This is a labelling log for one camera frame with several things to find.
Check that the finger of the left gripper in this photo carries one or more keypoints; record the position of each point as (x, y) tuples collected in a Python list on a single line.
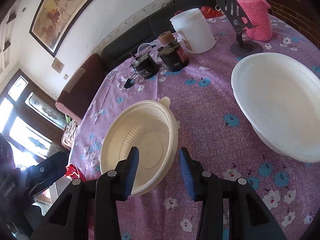
[(37, 179)]

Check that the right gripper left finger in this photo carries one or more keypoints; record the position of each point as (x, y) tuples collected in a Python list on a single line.
[(68, 218)]

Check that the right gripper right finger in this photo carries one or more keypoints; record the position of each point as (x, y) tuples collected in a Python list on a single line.
[(249, 217)]

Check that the cream plastic colander bowl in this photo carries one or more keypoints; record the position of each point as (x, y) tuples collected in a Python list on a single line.
[(152, 128)]

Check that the red plate with gold text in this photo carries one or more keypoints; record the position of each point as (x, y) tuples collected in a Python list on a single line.
[(72, 172)]

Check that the patterned blanket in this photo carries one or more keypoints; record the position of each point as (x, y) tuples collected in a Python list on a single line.
[(68, 137)]

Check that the wooden glass door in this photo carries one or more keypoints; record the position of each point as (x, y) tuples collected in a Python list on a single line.
[(30, 121)]

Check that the maroon armchair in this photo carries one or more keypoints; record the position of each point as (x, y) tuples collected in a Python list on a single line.
[(77, 95)]

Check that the purple floral tablecloth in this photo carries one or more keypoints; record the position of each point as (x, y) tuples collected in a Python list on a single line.
[(215, 132)]

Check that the black sofa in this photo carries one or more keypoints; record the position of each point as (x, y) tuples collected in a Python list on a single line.
[(147, 30)]

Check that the black round motor device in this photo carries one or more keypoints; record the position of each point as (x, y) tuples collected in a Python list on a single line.
[(143, 64)]

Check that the dark bottle with cork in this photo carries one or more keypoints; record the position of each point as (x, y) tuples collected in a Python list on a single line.
[(171, 52)]

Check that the framed horse painting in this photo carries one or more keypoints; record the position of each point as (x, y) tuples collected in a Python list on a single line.
[(53, 20)]

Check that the white plastic jar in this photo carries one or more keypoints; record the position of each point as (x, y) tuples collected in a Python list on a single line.
[(194, 31)]

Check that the wooden brick-pattern cabinet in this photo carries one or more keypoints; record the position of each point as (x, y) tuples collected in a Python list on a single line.
[(295, 14)]

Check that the black phone stand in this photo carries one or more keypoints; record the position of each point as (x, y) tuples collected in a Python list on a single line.
[(239, 21)]

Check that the pink knit-sleeved thermos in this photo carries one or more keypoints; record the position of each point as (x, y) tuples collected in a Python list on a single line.
[(257, 13)]

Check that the small wall plaque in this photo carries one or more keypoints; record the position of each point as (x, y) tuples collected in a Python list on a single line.
[(57, 65)]

